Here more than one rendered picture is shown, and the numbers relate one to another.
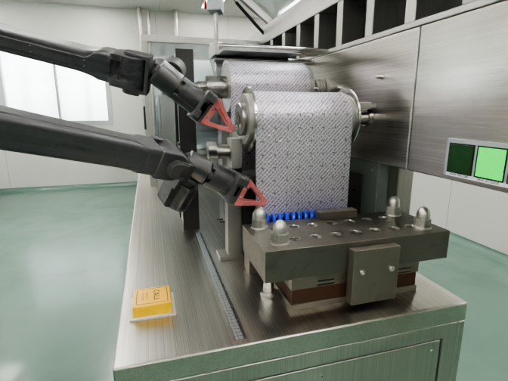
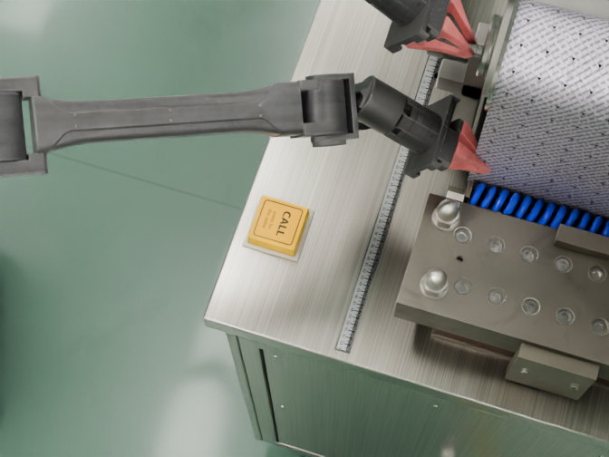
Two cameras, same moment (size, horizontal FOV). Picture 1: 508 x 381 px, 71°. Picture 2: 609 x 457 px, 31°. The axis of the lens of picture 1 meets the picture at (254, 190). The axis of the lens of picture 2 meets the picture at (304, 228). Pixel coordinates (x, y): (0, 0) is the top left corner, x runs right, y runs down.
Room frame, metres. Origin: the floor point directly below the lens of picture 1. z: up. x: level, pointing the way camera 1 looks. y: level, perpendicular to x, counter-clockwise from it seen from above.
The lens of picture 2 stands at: (0.16, -0.18, 2.35)
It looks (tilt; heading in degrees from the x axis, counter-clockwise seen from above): 68 degrees down; 36
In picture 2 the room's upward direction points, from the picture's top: 2 degrees counter-clockwise
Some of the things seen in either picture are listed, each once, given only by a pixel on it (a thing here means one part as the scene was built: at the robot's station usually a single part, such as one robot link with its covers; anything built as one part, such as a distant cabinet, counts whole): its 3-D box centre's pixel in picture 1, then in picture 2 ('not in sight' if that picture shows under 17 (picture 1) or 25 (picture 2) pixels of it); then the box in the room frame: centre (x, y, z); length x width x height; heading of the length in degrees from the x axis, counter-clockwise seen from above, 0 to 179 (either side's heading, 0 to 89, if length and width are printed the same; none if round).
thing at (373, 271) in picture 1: (373, 274); (549, 374); (0.63, -0.23, 0.97); 0.10 x 0.03 x 0.11; 106
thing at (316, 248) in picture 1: (342, 240); (559, 297); (0.71, -0.19, 1.00); 0.40 x 0.16 x 0.06; 106
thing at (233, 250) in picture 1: (227, 199); (455, 98); (0.86, 0.07, 1.05); 0.06 x 0.05 x 0.31; 106
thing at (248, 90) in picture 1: (247, 119); (503, 50); (0.84, 0.01, 1.25); 0.15 x 0.01 x 0.15; 16
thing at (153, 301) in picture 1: (152, 301); (278, 225); (0.62, 0.20, 0.91); 0.07 x 0.07 x 0.02; 16
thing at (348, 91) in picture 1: (343, 118); not in sight; (0.91, -0.23, 1.25); 0.15 x 0.01 x 0.15; 16
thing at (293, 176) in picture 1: (304, 181); (567, 174); (0.81, -0.12, 1.11); 0.23 x 0.01 x 0.18; 106
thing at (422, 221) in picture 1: (422, 216); not in sight; (0.71, -0.36, 1.05); 0.04 x 0.04 x 0.04
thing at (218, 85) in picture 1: (215, 87); not in sight; (1.07, 0.11, 1.34); 0.06 x 0.06 x 0.06; 16
